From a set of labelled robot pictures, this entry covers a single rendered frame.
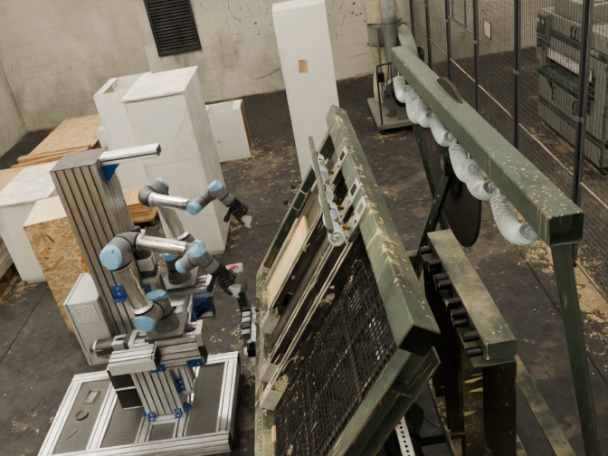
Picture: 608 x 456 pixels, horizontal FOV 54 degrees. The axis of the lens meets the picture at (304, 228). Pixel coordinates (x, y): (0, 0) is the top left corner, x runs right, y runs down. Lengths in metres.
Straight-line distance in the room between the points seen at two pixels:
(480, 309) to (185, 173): 4.24
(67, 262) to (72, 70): 7.49
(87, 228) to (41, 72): 9.06
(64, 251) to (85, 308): 1.34
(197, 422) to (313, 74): 4.25
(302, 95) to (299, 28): 0.75
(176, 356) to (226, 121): 5.26
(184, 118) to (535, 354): 3.55
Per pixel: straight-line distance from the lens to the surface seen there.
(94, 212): 3.42
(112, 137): 7.76
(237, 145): 8.53
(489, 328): 1.95
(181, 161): 5.81
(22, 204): 6.46
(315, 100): 7.07
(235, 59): 11.50
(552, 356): 4.60
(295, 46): 6.92
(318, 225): 3.15
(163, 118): 5.70
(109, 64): 11.95
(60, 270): 5.10
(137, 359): 3.57
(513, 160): 2.05
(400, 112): 8.52
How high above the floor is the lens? 3.03
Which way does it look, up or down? 28 degrees down
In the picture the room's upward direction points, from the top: 11 degrees counter-clockwise
